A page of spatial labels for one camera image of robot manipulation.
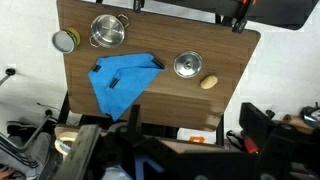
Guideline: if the blue microfiber cloth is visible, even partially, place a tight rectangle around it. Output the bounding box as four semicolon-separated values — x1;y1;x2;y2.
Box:
87;52;166;122

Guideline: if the small orange object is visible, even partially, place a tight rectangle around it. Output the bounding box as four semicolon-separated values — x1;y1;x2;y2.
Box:
189;135;205;144

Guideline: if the black metal table frame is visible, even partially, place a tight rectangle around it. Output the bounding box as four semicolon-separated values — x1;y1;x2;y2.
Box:
58;91;226;148

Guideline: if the steel pot lid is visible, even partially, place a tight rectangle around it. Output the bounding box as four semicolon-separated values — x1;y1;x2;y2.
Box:
172;50;204;79

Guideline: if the black panel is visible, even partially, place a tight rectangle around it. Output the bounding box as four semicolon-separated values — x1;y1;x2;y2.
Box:
156;0;320;31

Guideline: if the black table clamp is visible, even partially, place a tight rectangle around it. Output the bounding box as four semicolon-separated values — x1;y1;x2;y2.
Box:
132;0;146;14

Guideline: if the small steel pot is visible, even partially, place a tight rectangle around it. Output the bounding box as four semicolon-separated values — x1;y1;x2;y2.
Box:
88;13;130;49

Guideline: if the red-handled tool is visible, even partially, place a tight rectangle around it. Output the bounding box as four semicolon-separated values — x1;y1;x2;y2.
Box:
240;130;260;155

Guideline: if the black clamp with orange handle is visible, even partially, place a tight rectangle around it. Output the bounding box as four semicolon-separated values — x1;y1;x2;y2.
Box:
231;0;258;34

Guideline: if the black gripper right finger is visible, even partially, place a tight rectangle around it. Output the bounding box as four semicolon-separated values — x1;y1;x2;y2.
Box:
239;102;277;150

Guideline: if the roll of masking tape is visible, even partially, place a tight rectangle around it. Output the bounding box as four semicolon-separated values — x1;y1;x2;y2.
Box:
53;130;81;156

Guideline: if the potato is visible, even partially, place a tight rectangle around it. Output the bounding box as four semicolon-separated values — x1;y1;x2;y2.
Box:
199;74;219;90

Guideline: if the tin can with green label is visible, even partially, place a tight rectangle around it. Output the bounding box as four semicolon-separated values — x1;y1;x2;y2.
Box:
51;27;82;55

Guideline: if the wooden tool handle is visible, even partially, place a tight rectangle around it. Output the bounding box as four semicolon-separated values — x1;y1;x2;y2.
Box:
282;113;316;134

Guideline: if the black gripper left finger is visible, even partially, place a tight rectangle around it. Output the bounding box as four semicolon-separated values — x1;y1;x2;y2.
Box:
127;104;142;135

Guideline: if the black knobbed stand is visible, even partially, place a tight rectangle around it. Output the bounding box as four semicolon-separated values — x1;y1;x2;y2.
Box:
0;67;17;87

